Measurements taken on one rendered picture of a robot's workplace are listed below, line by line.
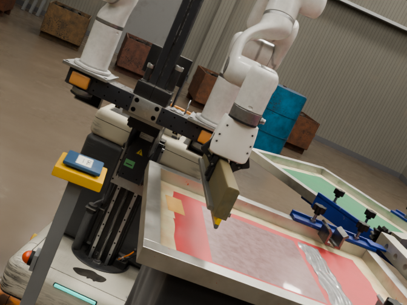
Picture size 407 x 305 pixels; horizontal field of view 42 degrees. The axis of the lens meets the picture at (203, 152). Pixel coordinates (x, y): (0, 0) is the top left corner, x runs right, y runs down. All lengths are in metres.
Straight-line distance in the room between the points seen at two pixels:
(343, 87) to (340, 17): 1.55
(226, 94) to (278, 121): 6.00
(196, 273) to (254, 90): 0.44
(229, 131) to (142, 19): 10.75
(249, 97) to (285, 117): 6.46
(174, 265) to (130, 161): 1.12
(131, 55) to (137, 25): 2.64
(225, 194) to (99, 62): 0.80
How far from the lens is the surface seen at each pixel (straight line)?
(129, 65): 9.39
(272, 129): 7.69
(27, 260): 1.55
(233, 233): 1.43
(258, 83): 1.24
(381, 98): 12.59
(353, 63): 12.41
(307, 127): 9.37
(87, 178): 1.38
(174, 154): 2.29
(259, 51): 1.69
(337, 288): 1.42
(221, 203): 1.12
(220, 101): 1.69
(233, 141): 1.27
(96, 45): 1.76
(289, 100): 7.65
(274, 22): 1.36
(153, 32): 11.87
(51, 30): 9.79
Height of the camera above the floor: 1.43
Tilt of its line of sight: 13 degrees down
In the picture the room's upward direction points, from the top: 25 degrees clockwise
